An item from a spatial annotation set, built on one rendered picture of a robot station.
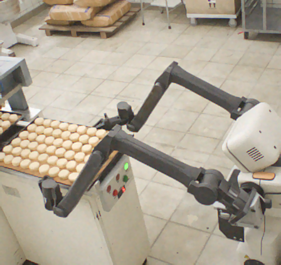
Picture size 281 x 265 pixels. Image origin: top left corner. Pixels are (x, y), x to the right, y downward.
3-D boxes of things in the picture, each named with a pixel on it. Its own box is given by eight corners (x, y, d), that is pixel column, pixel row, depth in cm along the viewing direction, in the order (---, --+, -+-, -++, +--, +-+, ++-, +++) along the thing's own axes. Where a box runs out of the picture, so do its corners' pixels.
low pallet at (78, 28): (40, 36, 595) (37, 28, 589) (73, 13, 650) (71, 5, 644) (113, 39, 539) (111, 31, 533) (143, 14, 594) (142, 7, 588)
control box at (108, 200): (103, 210, 199) (96, 188, 191) (128, 176, 215) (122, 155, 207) (110, 212, 197) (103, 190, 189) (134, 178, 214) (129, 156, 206)
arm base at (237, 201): (246, 214, 132) (258, 188, 141) (226, 198, 133) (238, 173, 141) (231, 225, 139) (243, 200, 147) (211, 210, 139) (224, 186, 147)
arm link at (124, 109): (135, 133, 216) (145, 122, 221) (133, 116, 208) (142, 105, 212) (115, 125, 221) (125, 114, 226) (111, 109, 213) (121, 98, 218)
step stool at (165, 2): (189, 15, 563) (185, -18, 538) (170, 29, 537) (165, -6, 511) (162, 12, 589) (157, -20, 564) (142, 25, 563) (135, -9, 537)
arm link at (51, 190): (64, 218, 173) (75, 205, 180) (61, 197, 167) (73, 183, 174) (39, 210, 177) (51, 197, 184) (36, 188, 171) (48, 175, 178)
